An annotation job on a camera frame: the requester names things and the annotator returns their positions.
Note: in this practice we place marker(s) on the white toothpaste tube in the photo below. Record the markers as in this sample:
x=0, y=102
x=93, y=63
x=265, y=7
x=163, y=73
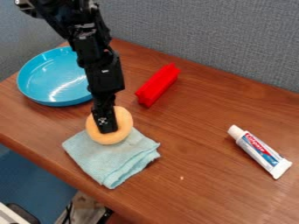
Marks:
x=263, y=154

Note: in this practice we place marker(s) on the red plastic block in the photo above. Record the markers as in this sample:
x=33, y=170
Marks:
x=150, y=92

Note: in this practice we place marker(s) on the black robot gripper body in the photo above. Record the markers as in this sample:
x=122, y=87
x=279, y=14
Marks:
x=101, y=62

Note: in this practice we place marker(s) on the yellow foam ball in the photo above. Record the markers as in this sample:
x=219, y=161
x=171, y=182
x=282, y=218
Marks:
x=125, y=122

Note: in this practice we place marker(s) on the light blue cloth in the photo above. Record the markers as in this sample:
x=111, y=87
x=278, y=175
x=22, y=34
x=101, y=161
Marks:
x=111, y=164

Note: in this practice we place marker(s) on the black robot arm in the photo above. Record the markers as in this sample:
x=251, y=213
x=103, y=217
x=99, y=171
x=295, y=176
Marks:
x=78, y=21

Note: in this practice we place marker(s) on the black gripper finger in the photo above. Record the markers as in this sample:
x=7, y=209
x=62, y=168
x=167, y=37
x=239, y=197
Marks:
x=103, y=113

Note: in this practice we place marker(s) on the blue plate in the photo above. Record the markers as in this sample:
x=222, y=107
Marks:
x=53, y=80

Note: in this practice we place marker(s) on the objects under table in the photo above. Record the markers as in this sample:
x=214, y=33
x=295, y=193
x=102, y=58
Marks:
x=82, y=211

